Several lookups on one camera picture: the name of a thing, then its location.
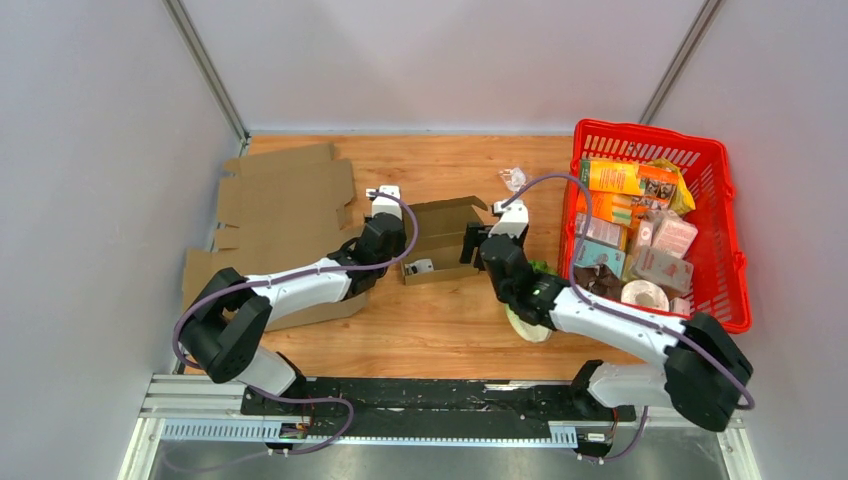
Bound aluminium frame post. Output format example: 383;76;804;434
162;0;251;150
638;0;725;125

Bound teal box package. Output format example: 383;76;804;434
573;239;626;278

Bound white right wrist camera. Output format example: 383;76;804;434
488;199;529;240

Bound brown chocolate package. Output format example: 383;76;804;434
574;265;624;301

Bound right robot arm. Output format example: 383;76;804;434
460;222;755;432

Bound white tape roll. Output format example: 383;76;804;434
620;279;670;312

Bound pink white package lower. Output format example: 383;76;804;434
630;246;695;298

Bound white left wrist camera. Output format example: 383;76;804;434
365;185;403;220

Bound orange sponge pack lower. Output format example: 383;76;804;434
576;191;634;227

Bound clear bag white parts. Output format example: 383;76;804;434
498;167;528;193

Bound aluminium frame post right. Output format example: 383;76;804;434
638;0;725;125

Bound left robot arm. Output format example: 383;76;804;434
175;213;406;415

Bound pink snack package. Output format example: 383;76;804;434
651;216;699;259

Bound brown cardboard box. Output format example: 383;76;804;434
401;196;487;286

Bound aluminium frame post left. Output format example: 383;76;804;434
162;0;251;150

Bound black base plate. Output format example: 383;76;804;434
240;377;637;440

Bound red plastic basket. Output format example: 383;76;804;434
570;118;752;334

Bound green lettuce head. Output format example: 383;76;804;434
503;259;559;344

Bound flat brown cardboard sheet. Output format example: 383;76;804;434
182;143;362;307

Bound yellow snack bag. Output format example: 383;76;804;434
645;158;697;217

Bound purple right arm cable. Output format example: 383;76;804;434
500;173;757;412

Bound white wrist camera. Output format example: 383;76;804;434
365;185;403;220
488;199;529;240

